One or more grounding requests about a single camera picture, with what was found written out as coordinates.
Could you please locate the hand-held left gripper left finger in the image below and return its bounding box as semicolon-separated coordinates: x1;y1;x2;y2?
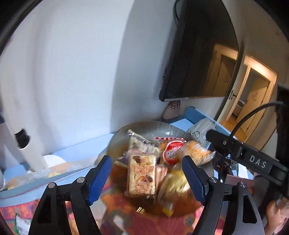
28;155;113;235

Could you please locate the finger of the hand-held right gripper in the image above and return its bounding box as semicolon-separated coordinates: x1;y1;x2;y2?
206;129;243;162

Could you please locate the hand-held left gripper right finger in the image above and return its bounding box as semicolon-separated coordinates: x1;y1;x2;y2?
182;155;266;235

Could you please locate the brown pastry clear packet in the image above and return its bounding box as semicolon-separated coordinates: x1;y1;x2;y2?
181;140;216;165

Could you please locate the red white rice cracker bag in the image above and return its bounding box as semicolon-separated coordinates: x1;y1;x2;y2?
154;136;188;165

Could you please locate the beige puffed snack bar packet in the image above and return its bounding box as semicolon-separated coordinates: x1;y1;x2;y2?
124;151;158;197

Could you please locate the beige purple chip bag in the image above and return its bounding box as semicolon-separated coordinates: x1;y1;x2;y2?
126;129;159;155

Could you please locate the glass bowl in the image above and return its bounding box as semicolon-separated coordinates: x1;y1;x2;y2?
106;121;216;218

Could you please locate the person's right hand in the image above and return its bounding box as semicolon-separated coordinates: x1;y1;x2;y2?
265;199;289;235

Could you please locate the yellow snack packet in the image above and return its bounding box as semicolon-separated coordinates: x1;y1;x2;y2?
158;170;192;204

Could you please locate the pink snack packet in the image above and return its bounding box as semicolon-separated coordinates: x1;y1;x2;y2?
156;164;170;188

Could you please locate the white cup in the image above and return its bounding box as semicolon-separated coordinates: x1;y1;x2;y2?
43;155;67;169

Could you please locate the floral woven cloth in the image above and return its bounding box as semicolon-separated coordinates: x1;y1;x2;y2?
0;178;226;235

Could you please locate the clear plastic bag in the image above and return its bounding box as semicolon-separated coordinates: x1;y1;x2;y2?
7;167;75;190

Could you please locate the small brown bag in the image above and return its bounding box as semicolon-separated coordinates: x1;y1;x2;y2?
161;101;181;120

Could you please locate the white stand with black knob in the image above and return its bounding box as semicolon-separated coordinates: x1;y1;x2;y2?
0;108;47;172

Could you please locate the green white packet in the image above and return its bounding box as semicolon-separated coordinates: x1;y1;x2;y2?
15;212;32;235

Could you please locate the grey pouch with ring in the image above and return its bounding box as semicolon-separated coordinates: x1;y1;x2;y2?
186;119;218;147

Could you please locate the black cable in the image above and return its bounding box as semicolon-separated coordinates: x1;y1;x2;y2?
220;101;284;181

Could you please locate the door with black handle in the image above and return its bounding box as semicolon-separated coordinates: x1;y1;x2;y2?
213;41;246;127

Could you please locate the wooden door frame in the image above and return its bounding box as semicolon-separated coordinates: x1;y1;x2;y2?
226;54;279;149

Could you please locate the black wall television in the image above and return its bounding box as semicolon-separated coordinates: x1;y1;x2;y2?
159;0;240;102

